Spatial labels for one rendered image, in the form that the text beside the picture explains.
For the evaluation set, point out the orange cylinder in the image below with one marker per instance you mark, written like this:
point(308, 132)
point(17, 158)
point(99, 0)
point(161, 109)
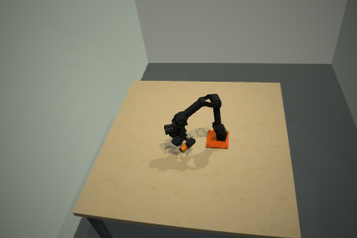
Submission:
point(183, 148)

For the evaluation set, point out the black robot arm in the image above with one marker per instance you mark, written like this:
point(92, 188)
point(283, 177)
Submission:
point(180, 119)

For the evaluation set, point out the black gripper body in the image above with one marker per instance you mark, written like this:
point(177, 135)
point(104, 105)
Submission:
point(189, 141)

